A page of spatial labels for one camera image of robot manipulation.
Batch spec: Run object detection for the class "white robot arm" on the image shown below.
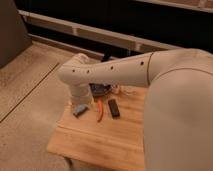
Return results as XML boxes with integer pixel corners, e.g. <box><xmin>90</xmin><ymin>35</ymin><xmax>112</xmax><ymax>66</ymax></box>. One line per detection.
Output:
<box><xmin>58</xmin><ymin>48</ymin><xmax>213</xmax><ymax>171</ymax></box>

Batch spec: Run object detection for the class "black bowl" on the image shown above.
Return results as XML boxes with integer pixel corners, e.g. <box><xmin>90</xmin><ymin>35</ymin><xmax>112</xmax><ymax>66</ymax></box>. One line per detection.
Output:
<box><xmin>90</xmin><ymin>84</ymin><xmax>111</xmax><ymax>97</ymax></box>

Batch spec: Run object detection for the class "black rectangular remote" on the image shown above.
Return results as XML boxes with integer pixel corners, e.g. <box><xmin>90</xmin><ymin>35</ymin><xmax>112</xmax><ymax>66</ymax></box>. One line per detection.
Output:
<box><xmin>108</xmin><ymin>99</ymin><xmax>120</xmax><ymax>118</ymax></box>

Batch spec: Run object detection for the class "blue-grey sponge block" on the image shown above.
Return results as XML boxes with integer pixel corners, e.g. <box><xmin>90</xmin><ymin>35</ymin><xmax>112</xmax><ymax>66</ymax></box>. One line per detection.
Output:
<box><xmin>73</xmin><ymin>104</ymin><xmax>89</xmax><ymax>117</ymax></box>

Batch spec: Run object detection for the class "wooden table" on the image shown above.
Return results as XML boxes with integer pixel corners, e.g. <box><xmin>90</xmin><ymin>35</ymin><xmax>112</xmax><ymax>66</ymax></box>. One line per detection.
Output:
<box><xmin>47</xmin><ymin>87</ymin><xmax>147</xmax><ymax>171</ymax></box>

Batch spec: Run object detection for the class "grey sofa corner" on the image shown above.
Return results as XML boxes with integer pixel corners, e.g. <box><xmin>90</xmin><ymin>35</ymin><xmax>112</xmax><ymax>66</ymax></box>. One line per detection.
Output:
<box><xmin>0</xmin><ymin>0</ymin><xmax>32</xmax><ymax>68</ymax></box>

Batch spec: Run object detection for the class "orange handled tool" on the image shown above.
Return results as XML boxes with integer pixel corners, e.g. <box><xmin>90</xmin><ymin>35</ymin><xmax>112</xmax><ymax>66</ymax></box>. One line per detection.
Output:
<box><xmin>97</xmin><ymin>99</ymin><xmax>104</xmax><ymax>122</ymax></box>

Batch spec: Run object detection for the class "white window frame rail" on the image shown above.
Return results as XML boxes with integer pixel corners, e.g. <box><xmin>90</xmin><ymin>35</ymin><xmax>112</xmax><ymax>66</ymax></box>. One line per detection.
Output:
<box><xmin>19</xmin><ymin>10</ymin><xmax>179</xmax><ymax>52</ymax></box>

